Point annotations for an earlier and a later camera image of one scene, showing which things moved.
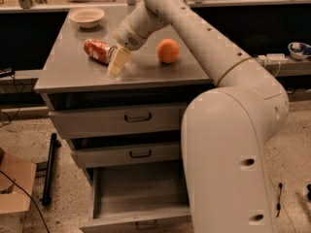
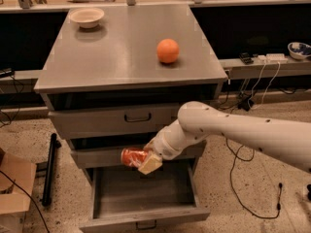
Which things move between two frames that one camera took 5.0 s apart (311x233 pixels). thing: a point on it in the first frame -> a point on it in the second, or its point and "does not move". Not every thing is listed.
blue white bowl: [299, 50] does not move
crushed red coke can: [98, 49] -> [133, 156]
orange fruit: [168, 50] does not move
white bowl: [86, 16] does not move
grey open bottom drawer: [139, 195] does not move
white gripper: [127, 37] -> [164, 146]
